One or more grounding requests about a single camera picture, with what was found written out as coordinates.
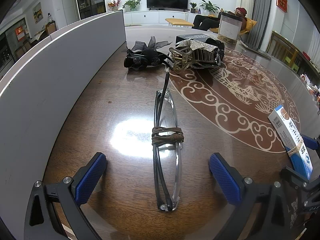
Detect blue white toothpaste box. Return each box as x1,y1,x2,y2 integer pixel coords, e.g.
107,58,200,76
268,105,313,180

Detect clear eyeglasses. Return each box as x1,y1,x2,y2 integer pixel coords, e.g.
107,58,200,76
151,72,184,212

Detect white cardboard sorting box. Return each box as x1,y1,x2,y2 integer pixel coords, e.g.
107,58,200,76
1,10,126,239

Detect wooden dining chair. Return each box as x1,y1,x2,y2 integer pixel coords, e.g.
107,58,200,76
266,31,302,73

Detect black beaded hair accessory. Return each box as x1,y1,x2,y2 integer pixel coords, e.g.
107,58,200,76
206,38,225,66

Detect rhinestone hair claw clip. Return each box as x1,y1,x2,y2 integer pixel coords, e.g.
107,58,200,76
169,40,216,74

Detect yellow lounge chair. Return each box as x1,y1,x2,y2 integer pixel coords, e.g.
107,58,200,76
209,18,257,36

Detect clear glass fish tank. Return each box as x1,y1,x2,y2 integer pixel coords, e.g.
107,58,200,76
217,12,242,45

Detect black bow hair clip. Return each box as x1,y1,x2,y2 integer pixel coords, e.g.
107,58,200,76
124,36,174,71

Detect person in red jacket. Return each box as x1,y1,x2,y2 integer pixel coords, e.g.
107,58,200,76
192,7,247,31

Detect green plant beside television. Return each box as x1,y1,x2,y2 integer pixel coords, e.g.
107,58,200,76
200,0,220,13

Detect yellow bench stool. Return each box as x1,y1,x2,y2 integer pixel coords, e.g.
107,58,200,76
165,18,194,28

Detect white tv cabinet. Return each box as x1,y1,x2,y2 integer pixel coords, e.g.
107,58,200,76
123,10,197,25

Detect red flower bouquet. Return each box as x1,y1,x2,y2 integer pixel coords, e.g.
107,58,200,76
107,0,121,11

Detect green potted plant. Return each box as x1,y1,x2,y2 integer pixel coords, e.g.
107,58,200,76
123,0,141,11

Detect red wall hanging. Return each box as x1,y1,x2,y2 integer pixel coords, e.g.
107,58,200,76
276,0,287,13

